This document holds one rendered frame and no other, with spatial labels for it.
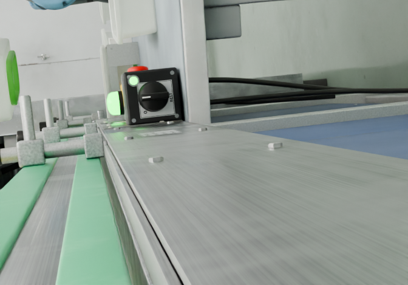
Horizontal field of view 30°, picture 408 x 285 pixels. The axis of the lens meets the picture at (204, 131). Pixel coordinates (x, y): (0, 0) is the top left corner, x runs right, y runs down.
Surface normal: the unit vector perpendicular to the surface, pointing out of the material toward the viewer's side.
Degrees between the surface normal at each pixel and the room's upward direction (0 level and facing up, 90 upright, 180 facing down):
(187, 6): 90
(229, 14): 90
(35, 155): 90
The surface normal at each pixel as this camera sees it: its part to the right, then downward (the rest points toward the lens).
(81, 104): 0.15, 0.04
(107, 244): -0.11, -0.99
